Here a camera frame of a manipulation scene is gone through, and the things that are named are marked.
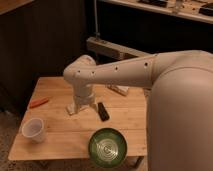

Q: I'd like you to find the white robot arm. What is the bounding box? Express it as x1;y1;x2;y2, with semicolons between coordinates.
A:
63;50;213;171

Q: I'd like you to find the green ceramic bowl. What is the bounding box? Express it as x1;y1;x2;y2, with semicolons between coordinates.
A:
88;128;128;168

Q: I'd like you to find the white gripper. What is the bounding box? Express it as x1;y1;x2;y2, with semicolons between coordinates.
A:
66;84;98;115

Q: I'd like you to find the background shelf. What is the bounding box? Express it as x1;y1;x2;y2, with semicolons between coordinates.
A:
101;0;213;24

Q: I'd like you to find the orange marker pen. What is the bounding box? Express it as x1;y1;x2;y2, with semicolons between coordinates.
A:
29;98;49;108

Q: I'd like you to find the grey metal beam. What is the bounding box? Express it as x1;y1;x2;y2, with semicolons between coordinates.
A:
86;37;147;60

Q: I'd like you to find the wooden table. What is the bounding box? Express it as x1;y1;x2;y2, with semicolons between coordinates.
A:
9;77;147;160

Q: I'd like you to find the black rectangular remote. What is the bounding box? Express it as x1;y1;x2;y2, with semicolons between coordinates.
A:
98;102;109;121

